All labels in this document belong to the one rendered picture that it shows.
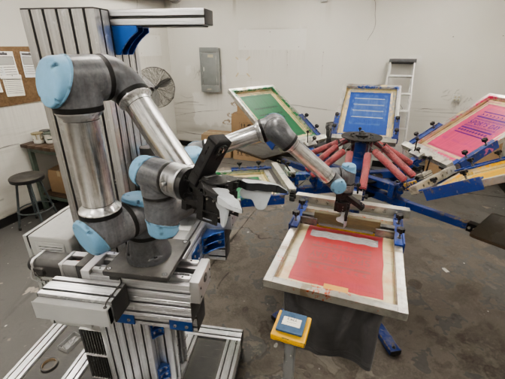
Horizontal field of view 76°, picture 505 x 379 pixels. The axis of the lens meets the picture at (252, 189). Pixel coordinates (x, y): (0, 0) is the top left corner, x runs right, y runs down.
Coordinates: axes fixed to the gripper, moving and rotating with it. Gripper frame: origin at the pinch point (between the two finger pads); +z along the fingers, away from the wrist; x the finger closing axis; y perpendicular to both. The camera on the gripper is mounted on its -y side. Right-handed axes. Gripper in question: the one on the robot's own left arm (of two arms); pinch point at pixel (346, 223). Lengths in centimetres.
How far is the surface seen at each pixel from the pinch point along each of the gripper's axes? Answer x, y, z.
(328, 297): 60, 1, 3
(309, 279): 48.1, 10.9, 5.3
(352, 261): 27.2, -6.5, 5.2
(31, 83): -119, 379, -52
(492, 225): -38, -81, 6
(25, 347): 70, 199, 101
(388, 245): 6.1, -23.4, 5.2
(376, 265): 26.9, -17.7, 5.3
